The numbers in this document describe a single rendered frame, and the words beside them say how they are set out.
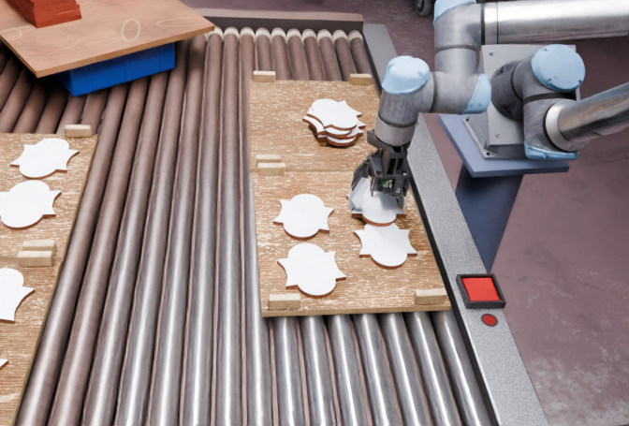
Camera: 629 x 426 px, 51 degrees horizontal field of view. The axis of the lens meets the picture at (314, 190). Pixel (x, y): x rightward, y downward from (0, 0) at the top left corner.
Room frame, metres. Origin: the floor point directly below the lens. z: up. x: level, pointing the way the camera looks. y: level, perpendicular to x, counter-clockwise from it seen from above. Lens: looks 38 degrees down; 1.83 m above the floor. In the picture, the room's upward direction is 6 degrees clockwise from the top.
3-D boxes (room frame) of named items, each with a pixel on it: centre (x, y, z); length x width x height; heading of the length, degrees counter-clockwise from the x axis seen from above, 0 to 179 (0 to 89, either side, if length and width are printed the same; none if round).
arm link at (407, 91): (1.05, -0.15, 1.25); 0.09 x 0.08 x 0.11; 98
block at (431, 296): (0.83, -0.23, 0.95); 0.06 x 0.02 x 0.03; 100
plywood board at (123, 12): (1.70, 0.67, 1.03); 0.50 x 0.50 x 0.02; 43
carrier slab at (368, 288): (1.00, -0.06, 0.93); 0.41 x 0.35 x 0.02; 10
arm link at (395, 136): (1.05, -0.14, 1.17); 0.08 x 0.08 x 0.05
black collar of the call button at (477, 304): (0.88, -0.34, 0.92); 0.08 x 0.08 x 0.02; 9
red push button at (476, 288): (0.88, -0.34, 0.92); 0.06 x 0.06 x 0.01; 9
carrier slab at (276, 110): (1.41, 0.01, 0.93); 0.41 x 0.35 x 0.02; 8
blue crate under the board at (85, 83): (1.64, 0.63, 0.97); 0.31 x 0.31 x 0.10; 43
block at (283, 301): (0.79, 0.03, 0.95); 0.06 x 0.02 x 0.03; 100
